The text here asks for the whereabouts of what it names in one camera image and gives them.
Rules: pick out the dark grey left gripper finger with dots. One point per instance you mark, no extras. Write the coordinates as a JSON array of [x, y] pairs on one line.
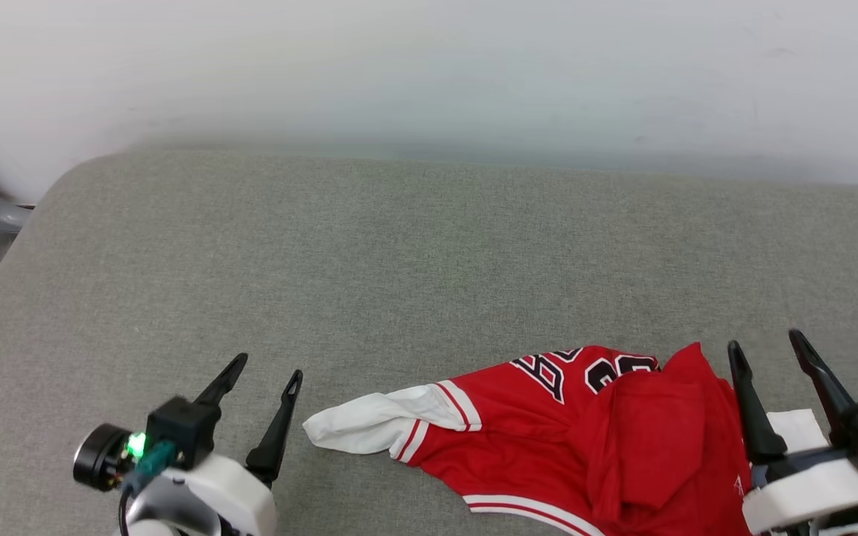
[[274, 435], [222, 383]]

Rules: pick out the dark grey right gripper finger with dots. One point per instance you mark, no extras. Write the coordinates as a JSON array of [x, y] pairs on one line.
[[824, 383], [753, 417]]

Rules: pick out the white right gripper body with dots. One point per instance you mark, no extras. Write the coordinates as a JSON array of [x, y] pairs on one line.
[[809, 495]]

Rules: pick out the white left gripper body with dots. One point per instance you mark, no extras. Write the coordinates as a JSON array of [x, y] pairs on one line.
[[220, 499]]

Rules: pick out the red and white basketball jersey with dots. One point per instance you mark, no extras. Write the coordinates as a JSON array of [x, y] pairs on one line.
[[533, 447]]

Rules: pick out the grey fabric sofa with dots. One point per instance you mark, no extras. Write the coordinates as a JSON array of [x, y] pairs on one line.
[[429, 283]]

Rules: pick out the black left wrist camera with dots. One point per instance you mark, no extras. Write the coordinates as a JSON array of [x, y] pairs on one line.
[[179, 428]]

